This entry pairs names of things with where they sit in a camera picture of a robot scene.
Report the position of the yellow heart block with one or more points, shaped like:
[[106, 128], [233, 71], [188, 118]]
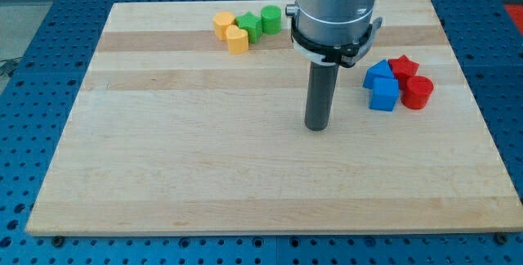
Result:
[[237, 40]]

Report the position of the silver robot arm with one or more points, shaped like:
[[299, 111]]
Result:
[[333, 32]]

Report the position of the green cylinder block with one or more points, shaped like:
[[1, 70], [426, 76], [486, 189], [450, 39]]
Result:
[[271, 19]]

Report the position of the red cylinder block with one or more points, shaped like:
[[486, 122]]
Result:
[[417, 92]]

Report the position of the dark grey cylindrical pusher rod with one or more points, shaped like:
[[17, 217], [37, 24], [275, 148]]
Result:
[[321, 85]]

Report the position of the red star block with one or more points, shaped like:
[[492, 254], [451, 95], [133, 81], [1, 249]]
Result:
[[403, 68]]

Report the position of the wooden board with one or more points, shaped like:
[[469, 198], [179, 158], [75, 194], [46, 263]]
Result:
[[171, 135]]

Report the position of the blue cube block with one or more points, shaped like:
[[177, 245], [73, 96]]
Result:
[[384, 94]]

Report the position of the yellow hexagon block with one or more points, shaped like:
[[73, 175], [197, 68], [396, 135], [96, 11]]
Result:
[[221, 21]]

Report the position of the green star block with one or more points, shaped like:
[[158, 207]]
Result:
[[252, 24]]

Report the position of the blue triangle block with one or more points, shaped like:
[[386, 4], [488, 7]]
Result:
[[379, 70]]

